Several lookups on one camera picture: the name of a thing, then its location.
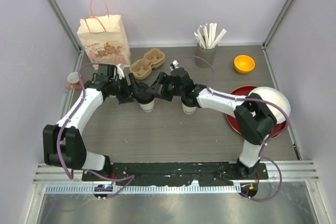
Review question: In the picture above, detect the small pink ceramic teacup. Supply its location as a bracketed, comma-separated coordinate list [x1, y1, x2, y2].
[66, 72, 81, 90]

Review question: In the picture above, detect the orange bowl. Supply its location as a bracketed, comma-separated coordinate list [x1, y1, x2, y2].
[234, 55, 256, 74]

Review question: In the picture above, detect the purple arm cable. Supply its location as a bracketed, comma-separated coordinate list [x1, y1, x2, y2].
[173, 56, 290, 204]
[56, 63, 134, 200]

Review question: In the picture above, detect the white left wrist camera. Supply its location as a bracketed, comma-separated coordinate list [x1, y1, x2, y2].
[116, 64, 125, 80]

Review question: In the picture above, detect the red round tray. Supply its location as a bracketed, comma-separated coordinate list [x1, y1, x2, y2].
[223, 86, 286, 138]

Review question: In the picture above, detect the brown cardboard cup carrier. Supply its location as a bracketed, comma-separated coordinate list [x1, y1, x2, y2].
[130, 48, 165, 80]

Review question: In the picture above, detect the paper bag with orange handles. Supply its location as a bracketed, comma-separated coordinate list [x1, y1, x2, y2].
[77, 0, 131, 70]

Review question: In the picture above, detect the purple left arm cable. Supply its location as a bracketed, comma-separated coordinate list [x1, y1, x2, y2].
[56, 63, 134, 200]

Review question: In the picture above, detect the white paper plate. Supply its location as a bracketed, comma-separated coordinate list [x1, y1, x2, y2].
[248, 87, 291, 124]

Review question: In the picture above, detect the white paper cup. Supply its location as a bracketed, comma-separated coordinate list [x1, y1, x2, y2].
[138, 98, 155, 113]
[182, 103, 197, 115]

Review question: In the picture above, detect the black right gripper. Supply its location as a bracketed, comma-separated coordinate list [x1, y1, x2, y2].
[146, 72, 184, 102]

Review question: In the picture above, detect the black cup lid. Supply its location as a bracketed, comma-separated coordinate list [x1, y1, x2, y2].
[181, 98, 196, 107]
[133, 82, 155, 104]

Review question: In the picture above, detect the perforated cable duct rail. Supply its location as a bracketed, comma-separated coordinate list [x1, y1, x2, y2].
[45, 183, 241, 195]

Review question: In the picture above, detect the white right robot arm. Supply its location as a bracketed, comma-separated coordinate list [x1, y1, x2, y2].
[146, 68, 283, 179]

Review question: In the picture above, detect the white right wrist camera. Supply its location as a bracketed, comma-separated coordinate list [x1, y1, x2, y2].
[170, 60, 179, 71]

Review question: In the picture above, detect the grey straw holder cup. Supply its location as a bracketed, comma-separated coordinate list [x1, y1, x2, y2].
[195, 44, 217, 68]

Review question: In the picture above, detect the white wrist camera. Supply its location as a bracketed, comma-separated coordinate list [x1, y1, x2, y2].
[116, 64, 125, 80]
[170, 60, 179, 71]

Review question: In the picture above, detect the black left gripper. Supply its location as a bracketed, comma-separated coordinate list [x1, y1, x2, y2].
[109, 73, 145, 104]

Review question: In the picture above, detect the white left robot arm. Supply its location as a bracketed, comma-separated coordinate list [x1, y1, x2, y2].
[43, 64, 133, 182]

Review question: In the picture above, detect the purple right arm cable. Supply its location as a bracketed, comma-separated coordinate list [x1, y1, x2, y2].
[173, 56, 290, 204]

